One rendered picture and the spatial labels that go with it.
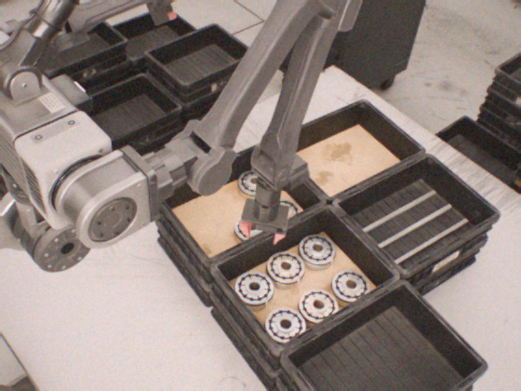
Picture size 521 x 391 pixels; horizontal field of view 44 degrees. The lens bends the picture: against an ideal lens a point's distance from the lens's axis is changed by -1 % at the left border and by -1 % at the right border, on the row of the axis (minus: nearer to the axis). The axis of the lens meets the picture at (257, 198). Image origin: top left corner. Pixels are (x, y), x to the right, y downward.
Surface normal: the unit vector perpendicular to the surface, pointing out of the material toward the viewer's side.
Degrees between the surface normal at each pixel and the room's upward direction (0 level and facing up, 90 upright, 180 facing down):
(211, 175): 90
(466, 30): 0
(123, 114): 0
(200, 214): 0
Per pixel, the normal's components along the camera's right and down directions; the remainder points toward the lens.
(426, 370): 0.07, -0.67
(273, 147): -0.71, 0.25
